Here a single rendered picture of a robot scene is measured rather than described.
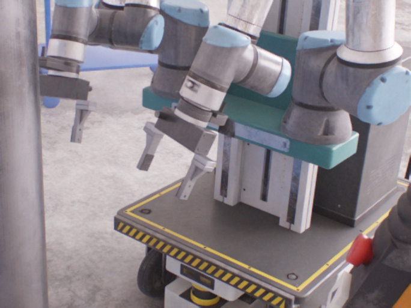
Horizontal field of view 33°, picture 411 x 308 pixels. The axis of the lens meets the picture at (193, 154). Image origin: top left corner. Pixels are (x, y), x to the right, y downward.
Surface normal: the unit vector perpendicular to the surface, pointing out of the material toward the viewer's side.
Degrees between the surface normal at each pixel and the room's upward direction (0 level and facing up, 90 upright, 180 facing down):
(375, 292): 90
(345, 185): 90
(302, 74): 92
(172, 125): 66
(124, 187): 0
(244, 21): 79
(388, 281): 90
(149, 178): 0
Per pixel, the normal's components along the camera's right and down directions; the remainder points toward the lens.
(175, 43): -0.29, 0.40
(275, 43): -0.61, 0.29
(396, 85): 0.47, 0.46
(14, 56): 0.80, 0.28
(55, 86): -0.46, -0.07
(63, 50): 0.02, -0.01
